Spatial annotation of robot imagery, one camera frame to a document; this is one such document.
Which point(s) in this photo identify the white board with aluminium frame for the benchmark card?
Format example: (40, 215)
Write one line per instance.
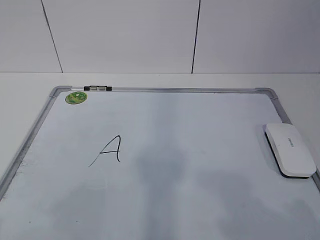
(156, 164)

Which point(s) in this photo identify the white board eraser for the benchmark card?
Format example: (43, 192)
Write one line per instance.
(292, 155)

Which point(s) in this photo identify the black silver hanging clip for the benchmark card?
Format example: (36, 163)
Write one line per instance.
(97, 88)

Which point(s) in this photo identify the round green sticker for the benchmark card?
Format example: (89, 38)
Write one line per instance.
(76, 98)

